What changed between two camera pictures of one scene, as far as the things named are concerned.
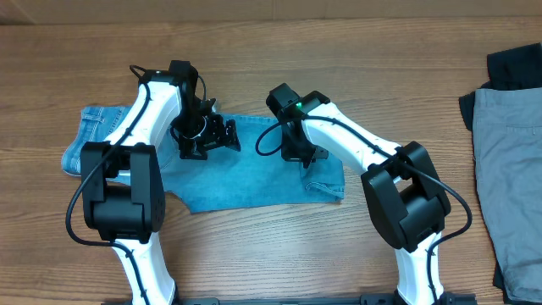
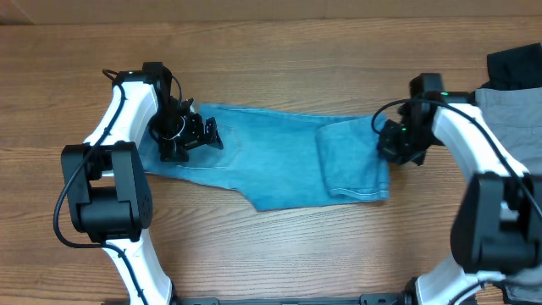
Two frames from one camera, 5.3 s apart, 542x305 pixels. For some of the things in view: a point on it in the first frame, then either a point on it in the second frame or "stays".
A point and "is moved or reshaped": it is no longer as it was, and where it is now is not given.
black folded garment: [517, 68] stays
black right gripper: [306, 153] -> [389, 144]
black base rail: [450, 298] stays
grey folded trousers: [506, 126] stays
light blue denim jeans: [255, 175] is moved or reshaped
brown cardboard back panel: [76, 12] stays
